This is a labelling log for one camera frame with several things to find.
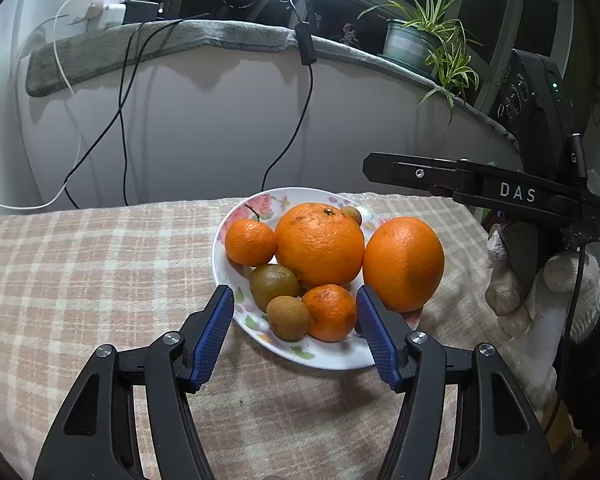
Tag person's right hand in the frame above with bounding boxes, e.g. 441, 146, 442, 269
485, 225, 600, 406

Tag tangerine with stem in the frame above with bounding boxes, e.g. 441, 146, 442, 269
224, 205, 277, 267

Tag white power adapters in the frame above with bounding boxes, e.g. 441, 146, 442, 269
70, 0, 127, 31

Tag bumpy orange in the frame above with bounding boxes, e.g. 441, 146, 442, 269
275, 202, 366, 288

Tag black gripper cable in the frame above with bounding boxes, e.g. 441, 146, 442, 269
542, 245, 583, 433

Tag grey windowsill mat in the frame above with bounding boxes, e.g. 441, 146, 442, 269
25, 20, 518, 146

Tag person's right forearm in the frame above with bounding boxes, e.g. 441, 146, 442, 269
555, 280, 600, 453

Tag potted spider plant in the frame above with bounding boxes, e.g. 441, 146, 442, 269
357, 0, 481, 126

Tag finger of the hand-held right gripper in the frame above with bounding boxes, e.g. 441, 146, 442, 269
363, 152, 563, 233

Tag small tangerine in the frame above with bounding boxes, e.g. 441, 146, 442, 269
301, 284, 358, 343

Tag white floral plate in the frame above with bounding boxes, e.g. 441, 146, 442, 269
211, 187, 423, 371

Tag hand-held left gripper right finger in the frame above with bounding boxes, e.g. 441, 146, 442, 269
355, 284, 561, 480

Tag pink plaid blanket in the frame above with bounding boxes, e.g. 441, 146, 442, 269
0, 192, 556, 480

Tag green-brown round fruit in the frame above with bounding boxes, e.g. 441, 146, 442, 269
250, 264, 301, 313

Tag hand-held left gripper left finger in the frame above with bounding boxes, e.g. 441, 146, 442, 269
32, 284, 236, 480

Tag black cable with switch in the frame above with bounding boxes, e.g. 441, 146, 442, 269
261, 22, 317, 193

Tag black power adapter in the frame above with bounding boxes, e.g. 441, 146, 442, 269
122, 0, 161, 25

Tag large smooth orange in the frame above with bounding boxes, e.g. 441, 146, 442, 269
363, 216, 445, 312

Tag white cable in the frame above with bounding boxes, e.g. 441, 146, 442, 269
0, 0, 86, 210

